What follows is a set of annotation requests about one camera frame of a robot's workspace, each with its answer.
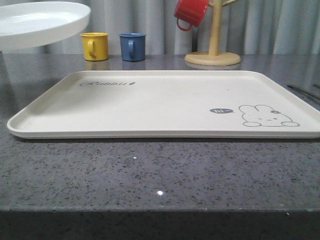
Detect silver metal fork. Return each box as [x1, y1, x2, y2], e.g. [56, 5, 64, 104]
[287, 84, 320, 101]

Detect white round plate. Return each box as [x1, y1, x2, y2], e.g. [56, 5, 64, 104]
[0, 1, 91, 51]

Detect cream rabbit serving tray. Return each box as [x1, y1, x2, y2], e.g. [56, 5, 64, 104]
[7, 70, 320, 139]

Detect blue enamel mug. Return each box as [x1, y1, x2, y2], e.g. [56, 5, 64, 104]
[119, 32, 147, 62]

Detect wooden mug tree stand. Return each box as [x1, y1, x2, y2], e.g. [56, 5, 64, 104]
[184, 0, 241, 66]

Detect yellow enamel mug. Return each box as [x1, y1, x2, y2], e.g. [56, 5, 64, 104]
[80, 32, 109, 61]

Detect red enamel mug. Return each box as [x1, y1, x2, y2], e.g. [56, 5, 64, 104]
[174, 0, 210, 32]

